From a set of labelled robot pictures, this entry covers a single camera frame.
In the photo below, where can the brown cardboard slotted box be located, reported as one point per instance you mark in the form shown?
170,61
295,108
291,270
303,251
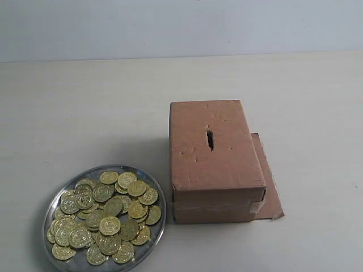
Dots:
215,173

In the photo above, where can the gold coin right of top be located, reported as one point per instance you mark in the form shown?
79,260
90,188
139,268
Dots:
136,188

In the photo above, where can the gold coin far right edge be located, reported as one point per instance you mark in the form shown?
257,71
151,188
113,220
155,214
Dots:
149,197

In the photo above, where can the gold coin upper right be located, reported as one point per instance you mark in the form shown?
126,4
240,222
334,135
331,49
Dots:
126,178

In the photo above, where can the gold coin top of pile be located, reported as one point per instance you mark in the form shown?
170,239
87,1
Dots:
109,177

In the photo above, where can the gold coin of pile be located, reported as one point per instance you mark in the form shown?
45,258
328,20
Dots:
113,207
109,177

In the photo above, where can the gold coin centre of pile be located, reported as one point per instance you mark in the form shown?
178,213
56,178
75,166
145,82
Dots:
113,207

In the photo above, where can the round steel plate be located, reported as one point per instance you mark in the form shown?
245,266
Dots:
79,262

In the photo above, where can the gold coin lower centre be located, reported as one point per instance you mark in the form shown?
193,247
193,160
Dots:
109,225

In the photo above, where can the gold coin left middle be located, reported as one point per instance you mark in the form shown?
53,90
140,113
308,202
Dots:
84,200

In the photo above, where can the gold coin bottom right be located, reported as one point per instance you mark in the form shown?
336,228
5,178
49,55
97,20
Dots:
125,253

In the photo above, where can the gold coin bottom middle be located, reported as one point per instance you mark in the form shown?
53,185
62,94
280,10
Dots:
94,256

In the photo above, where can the gold coin bottom left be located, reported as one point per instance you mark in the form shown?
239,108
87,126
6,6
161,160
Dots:
62,253

